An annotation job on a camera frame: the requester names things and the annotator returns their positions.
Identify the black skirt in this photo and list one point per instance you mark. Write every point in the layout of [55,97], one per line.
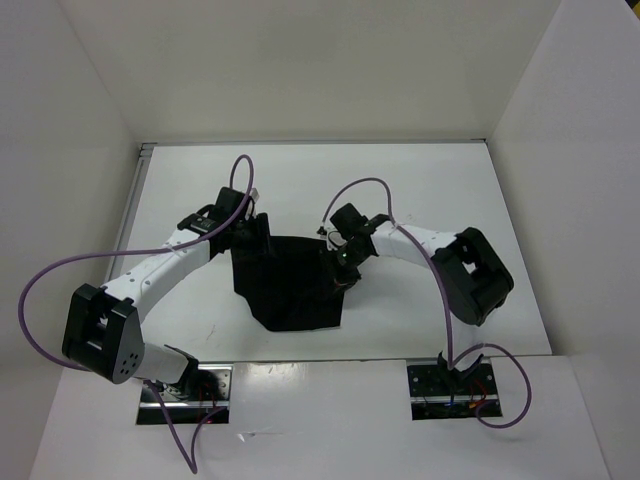
[286,290]

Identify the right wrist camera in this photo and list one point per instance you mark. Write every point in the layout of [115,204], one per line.
[332,238]

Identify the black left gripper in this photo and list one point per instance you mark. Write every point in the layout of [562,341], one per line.
[262,238]

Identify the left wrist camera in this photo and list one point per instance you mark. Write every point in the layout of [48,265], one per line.
[253,198]

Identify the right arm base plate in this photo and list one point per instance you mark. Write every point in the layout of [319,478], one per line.
[435,395]

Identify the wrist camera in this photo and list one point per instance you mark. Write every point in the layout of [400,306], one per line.
[253,198]
[332,238]

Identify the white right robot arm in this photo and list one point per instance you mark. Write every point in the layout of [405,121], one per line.
[471,278]

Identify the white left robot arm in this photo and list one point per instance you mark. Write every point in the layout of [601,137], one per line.
[103,332]

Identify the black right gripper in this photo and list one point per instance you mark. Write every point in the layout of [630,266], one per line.
[340,279]

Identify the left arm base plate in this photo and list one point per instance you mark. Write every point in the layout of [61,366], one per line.
[211,396]

